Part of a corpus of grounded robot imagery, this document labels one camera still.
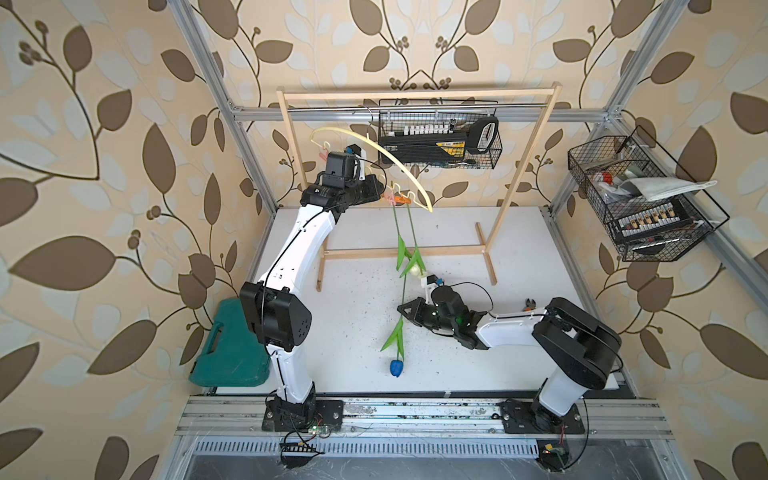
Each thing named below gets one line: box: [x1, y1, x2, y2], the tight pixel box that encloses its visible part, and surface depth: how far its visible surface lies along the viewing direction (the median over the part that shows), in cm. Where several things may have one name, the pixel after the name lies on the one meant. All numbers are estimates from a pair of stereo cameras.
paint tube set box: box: [617, 200, 693, 239], surface depth 68 cm
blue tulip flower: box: [380, 273, 407, 378], surface depth 82 cm
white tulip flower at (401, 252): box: [392, 204, 412, 272], surface depth 91 cm
